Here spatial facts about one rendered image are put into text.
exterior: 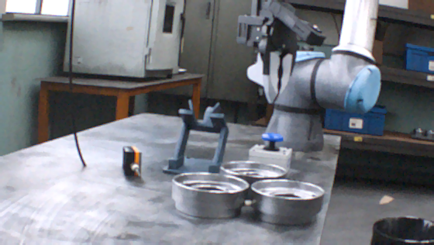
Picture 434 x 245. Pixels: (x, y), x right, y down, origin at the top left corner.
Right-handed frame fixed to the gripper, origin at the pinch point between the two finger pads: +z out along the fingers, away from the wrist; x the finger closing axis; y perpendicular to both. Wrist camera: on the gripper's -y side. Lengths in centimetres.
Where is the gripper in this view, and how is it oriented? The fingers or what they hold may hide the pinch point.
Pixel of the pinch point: (276, 96)
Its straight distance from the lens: 100.4
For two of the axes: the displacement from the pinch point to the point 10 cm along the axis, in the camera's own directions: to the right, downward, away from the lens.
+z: -0.9, 9.9, 1.4
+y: -7.1, -1.6, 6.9
